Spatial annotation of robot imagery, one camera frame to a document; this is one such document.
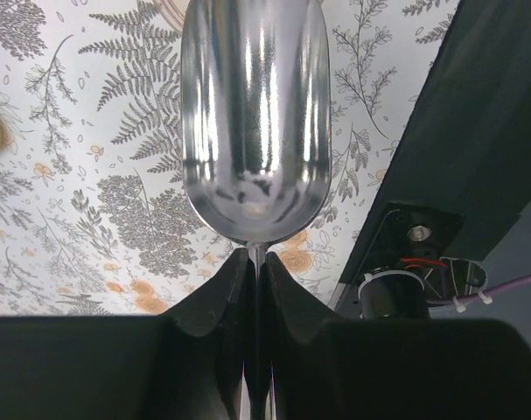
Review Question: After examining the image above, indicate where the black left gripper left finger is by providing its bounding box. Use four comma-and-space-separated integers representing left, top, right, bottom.
139, 248, 250, 419

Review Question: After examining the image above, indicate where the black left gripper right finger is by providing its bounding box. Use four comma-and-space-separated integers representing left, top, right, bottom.
265, 252, 342, 419

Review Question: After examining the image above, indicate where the silver metal scoop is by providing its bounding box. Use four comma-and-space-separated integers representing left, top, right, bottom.
180, 0, 332, 420

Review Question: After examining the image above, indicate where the floral patterned table mat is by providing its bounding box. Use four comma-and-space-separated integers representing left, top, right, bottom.
0, 1, 458, 315

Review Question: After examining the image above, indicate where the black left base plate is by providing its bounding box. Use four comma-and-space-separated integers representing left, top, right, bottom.
356, 201, 465, 320

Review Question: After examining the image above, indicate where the aluminium frame rail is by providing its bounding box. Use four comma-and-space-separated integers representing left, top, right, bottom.
332, 1, 531, 317

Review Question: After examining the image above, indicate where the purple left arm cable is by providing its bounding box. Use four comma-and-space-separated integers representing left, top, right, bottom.
429, 271, 531, 307

